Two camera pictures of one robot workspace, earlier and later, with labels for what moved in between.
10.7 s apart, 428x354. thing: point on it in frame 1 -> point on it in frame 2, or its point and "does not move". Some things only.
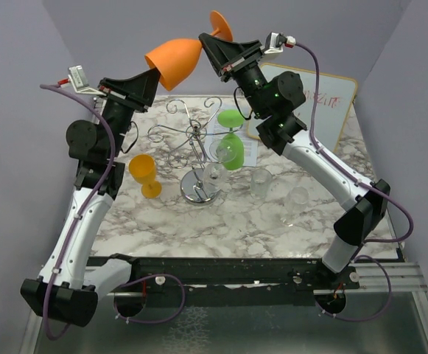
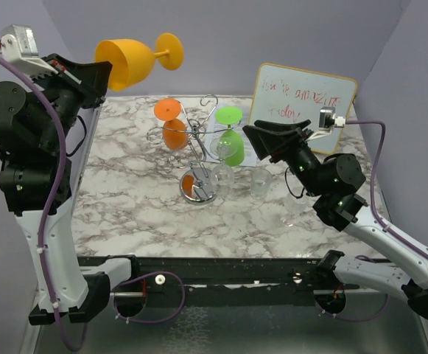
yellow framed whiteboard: x=336 y=95 does not move
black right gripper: x=221 y=51 -> x=266 y=142
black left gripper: x=136 y=92 -> x=90 y=80
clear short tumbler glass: x=260 y=181 does not move
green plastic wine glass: x=233 y=150 does not move
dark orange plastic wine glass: x=176 y=59 -> x=174 y=131
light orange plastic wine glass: x=142 y=168 -> x=131 y=60
